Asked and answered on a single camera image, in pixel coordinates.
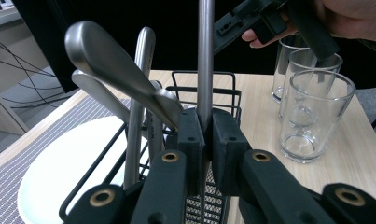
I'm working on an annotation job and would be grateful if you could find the silver table knife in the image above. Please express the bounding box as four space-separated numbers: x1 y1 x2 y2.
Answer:
195 0 216 125

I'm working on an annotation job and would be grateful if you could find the black curtain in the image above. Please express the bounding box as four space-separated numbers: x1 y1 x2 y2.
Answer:
11 0 376 94

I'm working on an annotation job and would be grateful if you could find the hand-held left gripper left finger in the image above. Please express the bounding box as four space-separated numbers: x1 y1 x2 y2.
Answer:
175 106 207 197

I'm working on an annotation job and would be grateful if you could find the white round plate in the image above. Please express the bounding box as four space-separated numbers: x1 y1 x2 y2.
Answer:
17 115 152 224

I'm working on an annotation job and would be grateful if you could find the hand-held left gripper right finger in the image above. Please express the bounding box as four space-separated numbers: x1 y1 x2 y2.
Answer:
211 107 252 197

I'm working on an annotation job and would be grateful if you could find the black wire cutlery basket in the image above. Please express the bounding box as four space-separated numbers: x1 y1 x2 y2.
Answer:
58 70 243 224

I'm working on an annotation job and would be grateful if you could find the clear drinking glass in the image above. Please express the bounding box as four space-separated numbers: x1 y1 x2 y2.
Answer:
279 69 357 164
278 48 343 122
272 34 311 104

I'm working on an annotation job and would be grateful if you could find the black floor cable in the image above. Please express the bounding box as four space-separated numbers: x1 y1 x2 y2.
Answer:
2 92 75 110
0 36 58 94

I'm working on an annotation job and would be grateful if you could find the striped grey placemat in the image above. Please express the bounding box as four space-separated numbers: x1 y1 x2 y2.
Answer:
0 94 131 224

